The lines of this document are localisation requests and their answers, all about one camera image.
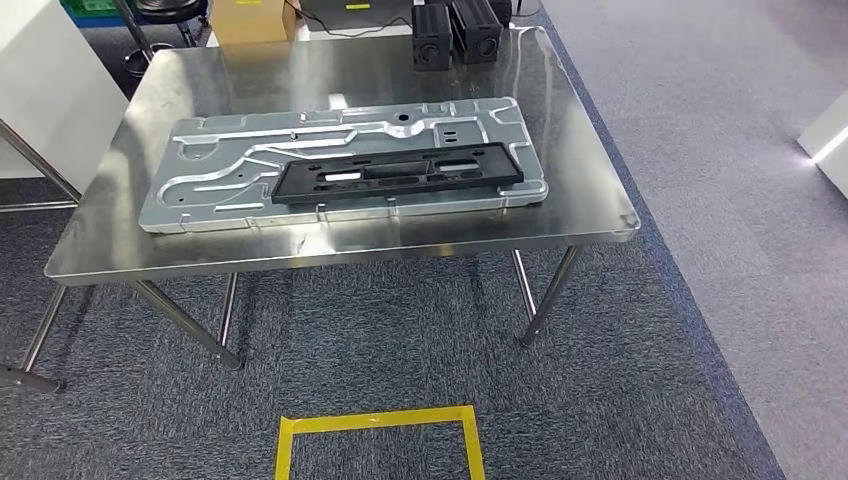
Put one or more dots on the black plastic plate frame part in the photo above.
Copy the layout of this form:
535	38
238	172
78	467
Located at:
298	189

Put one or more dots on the stainless steel workbench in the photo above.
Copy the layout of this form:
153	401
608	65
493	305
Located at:
397	238

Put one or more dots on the black rectangular box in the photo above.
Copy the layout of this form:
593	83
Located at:
430	40
477	33

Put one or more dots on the grey stamped metal plate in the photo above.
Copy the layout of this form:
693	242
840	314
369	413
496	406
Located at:
218	199

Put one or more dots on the grey case with yellow label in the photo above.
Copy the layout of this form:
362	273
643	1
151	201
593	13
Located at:
371	18

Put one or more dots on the white table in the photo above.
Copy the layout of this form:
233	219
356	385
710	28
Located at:
311	41

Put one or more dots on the cardboard box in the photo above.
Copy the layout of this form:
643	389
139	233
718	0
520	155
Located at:
252	26

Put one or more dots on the black round stool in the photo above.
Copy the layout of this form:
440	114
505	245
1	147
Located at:
169	8

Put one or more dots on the green plastic crate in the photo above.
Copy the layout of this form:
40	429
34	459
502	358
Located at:
86	6

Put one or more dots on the white counter with light strip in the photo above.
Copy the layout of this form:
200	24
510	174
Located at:
831	159

